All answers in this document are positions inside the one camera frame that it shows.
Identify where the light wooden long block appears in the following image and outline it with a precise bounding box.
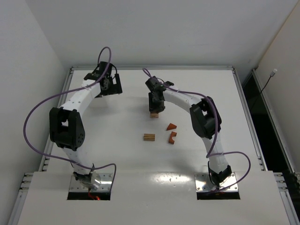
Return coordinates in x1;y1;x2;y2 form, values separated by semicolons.
150;113;159;119

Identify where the striped brown wooden block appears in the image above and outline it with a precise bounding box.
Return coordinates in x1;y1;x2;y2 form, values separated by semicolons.
143;134;155;142

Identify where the red-brown wooden arch block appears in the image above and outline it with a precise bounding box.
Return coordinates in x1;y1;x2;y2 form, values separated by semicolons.
168;131;177;144

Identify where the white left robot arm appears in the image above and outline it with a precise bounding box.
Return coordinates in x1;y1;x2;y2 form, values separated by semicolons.
49;61;122;190

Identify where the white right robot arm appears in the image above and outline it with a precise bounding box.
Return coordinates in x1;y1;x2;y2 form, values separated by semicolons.
145;76;232;187

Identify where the red-brown wooden triangle block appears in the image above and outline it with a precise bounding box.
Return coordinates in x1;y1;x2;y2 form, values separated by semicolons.
166;123;177;131

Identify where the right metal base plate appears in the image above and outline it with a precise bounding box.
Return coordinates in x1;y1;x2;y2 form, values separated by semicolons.
195;172;239;193

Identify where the metal base plate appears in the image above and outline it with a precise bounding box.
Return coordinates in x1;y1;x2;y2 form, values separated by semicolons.
195;172;239;193
69;172;113;193

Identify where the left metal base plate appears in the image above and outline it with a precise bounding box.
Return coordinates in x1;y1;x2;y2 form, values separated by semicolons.
69;172;113;193

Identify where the aluminium table edge rail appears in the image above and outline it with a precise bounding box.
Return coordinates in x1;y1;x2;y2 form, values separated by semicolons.
232;67;268;171

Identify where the black wall cable with plug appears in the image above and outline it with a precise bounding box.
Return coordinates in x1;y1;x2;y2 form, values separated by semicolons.
248;68;278;113

